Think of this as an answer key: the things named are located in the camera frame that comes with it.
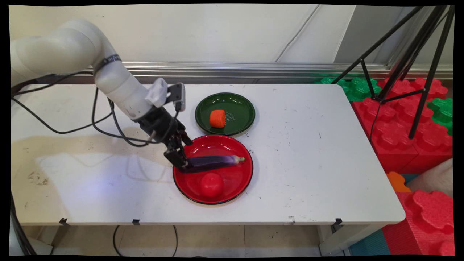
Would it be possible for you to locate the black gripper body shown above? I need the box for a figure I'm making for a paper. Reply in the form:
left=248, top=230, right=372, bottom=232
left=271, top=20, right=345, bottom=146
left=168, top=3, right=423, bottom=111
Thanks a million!
left=136, top=106, right=187, bottom=146

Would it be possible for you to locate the purple eggplant toy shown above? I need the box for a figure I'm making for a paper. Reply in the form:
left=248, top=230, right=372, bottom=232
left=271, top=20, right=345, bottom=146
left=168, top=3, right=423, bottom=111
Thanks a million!
left=181, top=155, right=245, bottom=174

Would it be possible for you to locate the orange carrot piece toy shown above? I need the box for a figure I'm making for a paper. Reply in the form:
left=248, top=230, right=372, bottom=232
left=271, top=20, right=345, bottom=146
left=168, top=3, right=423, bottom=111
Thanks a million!
left=209, top=109, right=227, bottom=128

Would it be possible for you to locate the red tomato toy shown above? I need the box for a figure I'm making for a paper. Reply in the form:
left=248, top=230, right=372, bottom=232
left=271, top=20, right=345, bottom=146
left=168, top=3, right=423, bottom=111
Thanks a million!
left=199, top=173, right=224, bottom=198

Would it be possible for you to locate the red plate with black rim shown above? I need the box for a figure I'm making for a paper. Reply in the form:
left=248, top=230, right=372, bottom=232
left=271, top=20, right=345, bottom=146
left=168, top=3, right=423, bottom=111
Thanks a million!
left=173, top=134, right=254, bottom=206

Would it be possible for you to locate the dark green plate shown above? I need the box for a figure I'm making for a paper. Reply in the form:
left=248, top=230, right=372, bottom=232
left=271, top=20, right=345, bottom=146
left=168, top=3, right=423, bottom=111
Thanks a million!
left=195, top=92, right=256, bottom=137

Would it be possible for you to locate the green foam block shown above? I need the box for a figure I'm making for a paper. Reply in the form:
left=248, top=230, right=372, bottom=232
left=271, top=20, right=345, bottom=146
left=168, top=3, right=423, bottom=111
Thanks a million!
left=315, top=76, right=382, bottom=102
left=427, top=97, right=453, bottom=136

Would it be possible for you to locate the white table leg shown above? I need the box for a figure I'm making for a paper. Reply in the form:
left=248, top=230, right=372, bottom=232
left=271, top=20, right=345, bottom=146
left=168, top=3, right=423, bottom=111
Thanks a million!
left=318, top=224, right=386, bottom=256

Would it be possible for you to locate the teal floor mat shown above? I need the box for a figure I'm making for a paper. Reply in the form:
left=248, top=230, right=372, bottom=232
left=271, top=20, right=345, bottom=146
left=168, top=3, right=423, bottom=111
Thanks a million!
left=349, top=228, right=391, bottom=256

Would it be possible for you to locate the large red foam block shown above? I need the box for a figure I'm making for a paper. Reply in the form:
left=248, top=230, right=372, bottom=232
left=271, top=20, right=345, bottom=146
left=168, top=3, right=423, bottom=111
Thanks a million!
left=351, top=77, right=453, bottom=175

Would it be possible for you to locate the orange foam block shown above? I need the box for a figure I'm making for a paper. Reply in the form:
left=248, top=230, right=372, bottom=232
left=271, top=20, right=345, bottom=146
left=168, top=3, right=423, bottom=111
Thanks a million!
left=386, top=171, right=413, bottom=193

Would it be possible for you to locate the black tripod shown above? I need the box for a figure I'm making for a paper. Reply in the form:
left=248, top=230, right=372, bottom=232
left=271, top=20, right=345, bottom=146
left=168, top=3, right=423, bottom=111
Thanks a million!
left=331, top=5, right=456, bottom=140

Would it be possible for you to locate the beige cushion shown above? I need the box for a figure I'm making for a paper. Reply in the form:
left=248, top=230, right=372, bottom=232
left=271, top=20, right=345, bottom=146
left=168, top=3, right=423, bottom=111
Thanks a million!
left=405, top=156, right=453, bottom=198

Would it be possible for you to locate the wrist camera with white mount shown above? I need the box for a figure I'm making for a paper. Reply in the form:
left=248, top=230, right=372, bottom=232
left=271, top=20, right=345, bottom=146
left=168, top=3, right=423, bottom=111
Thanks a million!
left=145, top=78, right=186, bottom=112

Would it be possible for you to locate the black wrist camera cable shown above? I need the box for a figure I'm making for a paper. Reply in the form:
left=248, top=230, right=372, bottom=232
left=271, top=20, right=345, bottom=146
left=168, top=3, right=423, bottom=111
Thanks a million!
left=91, top=86, right=182, bottom=148

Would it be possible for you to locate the long black arm cable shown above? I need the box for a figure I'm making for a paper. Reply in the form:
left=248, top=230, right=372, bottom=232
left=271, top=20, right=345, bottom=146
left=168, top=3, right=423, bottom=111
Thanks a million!
left=10, top=71, right=115, bottom=135

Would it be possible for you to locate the black floor cable loop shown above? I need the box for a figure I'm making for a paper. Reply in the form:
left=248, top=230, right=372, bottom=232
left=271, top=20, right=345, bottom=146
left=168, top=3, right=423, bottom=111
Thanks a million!
left=113, top=225, right=178, bottom=258

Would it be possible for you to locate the aluminium wall rail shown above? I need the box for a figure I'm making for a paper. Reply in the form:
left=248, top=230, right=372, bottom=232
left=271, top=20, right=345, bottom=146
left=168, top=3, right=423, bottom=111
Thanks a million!
left=36, top=61, right=453, bottom=84

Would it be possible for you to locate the black cable bundle at pedestal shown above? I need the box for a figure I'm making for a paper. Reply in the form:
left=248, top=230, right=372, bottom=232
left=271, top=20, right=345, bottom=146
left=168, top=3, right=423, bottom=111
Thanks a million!
left=10, top=192, right=38, bottom=256

